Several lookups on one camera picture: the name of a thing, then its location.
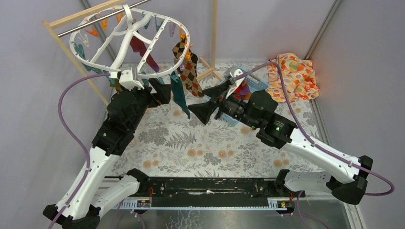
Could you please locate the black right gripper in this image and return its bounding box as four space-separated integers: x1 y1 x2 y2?
187 80 259 129

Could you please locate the purple yellow striped sock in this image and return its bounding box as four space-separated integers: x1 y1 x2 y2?
234 81 252 101

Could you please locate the white plastic clip hanger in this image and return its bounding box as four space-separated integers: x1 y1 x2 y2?
69 4 191 79

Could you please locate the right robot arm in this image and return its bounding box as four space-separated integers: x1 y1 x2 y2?
188 83 373 205

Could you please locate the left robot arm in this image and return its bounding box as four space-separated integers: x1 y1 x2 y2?
43 78 171 229

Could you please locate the dark green sock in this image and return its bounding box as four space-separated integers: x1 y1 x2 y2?
170 71 191 119

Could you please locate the floral patterned table mat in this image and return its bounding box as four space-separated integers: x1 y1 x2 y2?
103 62 331 178

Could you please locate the olive orange sock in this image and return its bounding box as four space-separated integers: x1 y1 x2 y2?
108 78 123 92

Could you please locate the brown argyle sock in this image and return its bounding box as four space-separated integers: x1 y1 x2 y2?
172 35 204 97

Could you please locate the light blue plastic basket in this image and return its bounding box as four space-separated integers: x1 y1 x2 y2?
207 67 277 129

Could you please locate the maroon purple sock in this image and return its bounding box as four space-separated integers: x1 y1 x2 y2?
130 36 160 72

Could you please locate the purple clothespin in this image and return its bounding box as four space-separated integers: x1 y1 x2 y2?
169 21 177 37

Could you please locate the orange clothespin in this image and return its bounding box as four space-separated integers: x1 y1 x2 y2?
85 25 99 37
98 12 108 31

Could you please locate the metal hanging rod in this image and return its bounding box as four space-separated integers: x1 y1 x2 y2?
57 0 150 38

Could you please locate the floral orange cloth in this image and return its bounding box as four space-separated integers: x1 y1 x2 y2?
266 52 320 103

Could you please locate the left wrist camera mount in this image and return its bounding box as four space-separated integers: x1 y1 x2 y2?
119 68 145 91

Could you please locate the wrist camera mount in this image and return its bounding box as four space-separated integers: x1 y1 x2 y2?
119 68 145 91
224 66 244 99

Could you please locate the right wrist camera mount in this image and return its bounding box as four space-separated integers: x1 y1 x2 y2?
224 66 244 99

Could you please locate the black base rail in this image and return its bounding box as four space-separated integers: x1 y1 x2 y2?
130 177 298 208

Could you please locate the wooden drying rack frame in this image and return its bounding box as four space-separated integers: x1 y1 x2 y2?
42 0 224 106

